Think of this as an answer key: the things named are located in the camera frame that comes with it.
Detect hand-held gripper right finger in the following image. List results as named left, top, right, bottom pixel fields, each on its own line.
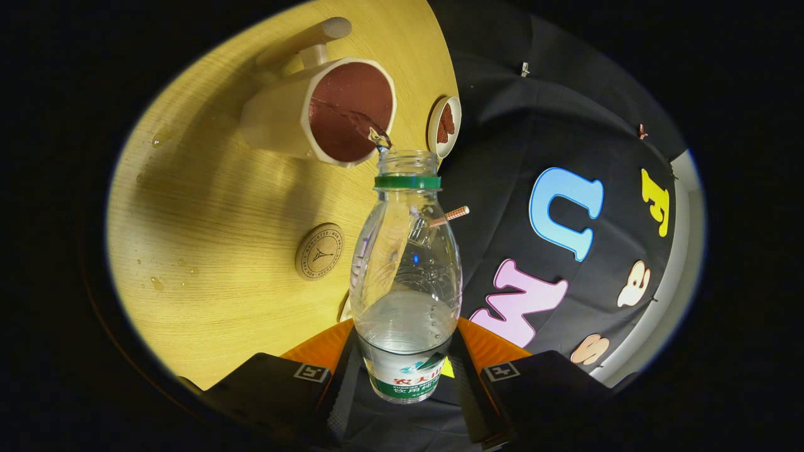
left=449, top=317, right=638, bottom=449

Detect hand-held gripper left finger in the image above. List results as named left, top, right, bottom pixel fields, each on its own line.
left=179, top=317, right=362, bottom=449

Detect clear plastic bottle green ring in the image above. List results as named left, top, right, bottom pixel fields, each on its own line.
left=349, top=149, right=464, bottom=404

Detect round cork coaster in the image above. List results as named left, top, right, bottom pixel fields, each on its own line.
left=295, top=223, right=345, bottom=281

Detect beige cup with wooden handle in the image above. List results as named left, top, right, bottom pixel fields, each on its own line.
left=241, top=17, right=398, bottom=168

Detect red white striped straw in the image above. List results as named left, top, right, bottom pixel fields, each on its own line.
left=429, top=206, right=470, bottom=228

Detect wooden table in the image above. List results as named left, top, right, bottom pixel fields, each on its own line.
left=106, top=0, right=459, bottom=390

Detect black backdrop cloth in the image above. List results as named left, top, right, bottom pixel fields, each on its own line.
left=342, top=0, right=692, bottom=452

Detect small white plate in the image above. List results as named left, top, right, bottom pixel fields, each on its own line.
left=427, top=95, right=462, bottom=159

